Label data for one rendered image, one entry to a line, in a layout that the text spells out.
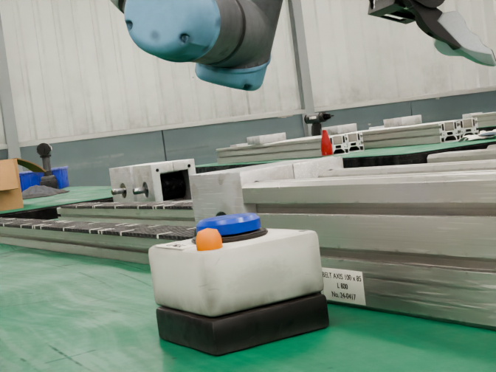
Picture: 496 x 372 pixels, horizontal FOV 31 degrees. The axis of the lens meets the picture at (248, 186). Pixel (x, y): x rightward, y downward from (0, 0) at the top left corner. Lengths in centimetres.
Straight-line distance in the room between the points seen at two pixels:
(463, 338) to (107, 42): 1165
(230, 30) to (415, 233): 37
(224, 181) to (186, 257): 21
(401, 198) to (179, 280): 14
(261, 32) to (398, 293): 42
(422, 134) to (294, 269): 331
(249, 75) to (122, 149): 1108
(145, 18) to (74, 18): 1128
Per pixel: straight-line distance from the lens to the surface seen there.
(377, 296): 58
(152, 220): 141
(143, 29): 80
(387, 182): 55
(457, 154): 78
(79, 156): 1185
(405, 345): 49
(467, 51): 102
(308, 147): 399
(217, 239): 51
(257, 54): 92
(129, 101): 1207
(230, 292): 51
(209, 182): 74
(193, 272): 52
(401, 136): 396
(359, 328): 54
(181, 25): 78
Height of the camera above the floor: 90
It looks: 3 degrees down
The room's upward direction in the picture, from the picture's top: 7 degrees counter-clockwise
